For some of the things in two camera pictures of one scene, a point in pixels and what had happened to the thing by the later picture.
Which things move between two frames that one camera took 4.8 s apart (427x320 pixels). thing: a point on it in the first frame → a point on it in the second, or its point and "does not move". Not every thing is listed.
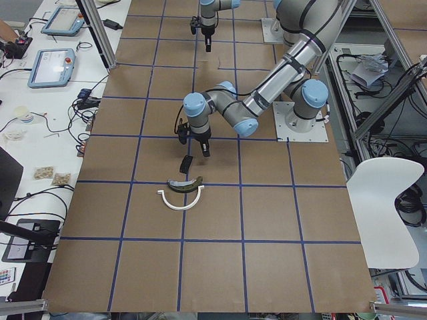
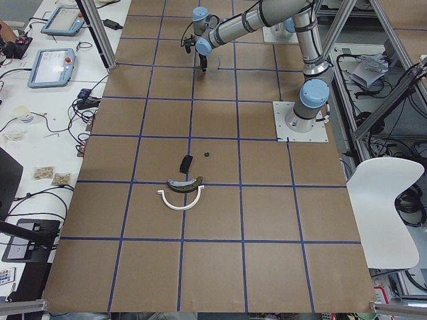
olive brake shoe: (185, 187) does not move
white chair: (373, 186) does not move
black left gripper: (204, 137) → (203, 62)
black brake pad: (185, 164) does not move
